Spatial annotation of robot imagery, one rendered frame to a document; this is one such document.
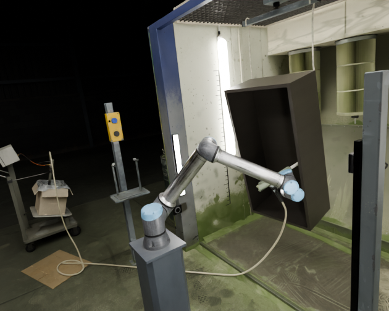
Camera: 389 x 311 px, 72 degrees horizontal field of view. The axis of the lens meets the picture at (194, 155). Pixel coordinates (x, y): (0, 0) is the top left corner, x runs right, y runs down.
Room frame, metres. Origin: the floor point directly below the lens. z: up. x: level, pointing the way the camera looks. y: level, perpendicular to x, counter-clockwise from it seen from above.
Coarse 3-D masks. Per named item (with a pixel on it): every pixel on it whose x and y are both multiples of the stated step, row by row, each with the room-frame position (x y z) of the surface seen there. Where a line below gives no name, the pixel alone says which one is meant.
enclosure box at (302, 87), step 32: (256, 96) 2.48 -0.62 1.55; (288, 96) 1.83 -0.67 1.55; (256, 128) 2.52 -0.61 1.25; (288, 128) 2.30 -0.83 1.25; (320, 128) 2.07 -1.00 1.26; (256, 160) 2.50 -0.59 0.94; (288, 160) 2.38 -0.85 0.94; (320, 160) 2.06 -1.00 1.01; (256, 192) 2.49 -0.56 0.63; (320, 192) 2.06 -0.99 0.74
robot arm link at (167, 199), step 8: (208, 136) 1.86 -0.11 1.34; (216, 144) 1.80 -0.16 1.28; (192, 160) 1.79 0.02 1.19; (200, 160) 1.78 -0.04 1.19; (184, 168) 1.82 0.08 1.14; (192, 168) 1.79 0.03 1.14; (200, 168) 1.81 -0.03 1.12; (176, 176) 1.85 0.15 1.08; (184, 176) 1.80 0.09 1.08; (192, 176) 1.81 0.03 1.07; (176, 184) 1.82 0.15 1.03; (184, 184) 1.81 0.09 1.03; (168, 192) 1.84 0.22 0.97; (176, 192) 1.82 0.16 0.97; (160, 200) 1.84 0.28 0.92; (168, 200) 1.83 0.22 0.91; (176, 200) 1.86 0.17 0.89; (168, 208) 1.83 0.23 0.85
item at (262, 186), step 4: (296, 164) 2.03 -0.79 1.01; (284, 168) 2.04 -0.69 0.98; (288, 168) 2.01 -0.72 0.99; (292, 168) 2.03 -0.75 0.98; (260, 184) 1.98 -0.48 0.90; (264, 184) 1.96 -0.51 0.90; (268, 184) 1.97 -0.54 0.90; (260, 188) 1.95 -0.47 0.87; (264, 188) 1.96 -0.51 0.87; (276, 192) 1.97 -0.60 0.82; (280, 200) 1.97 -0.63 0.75
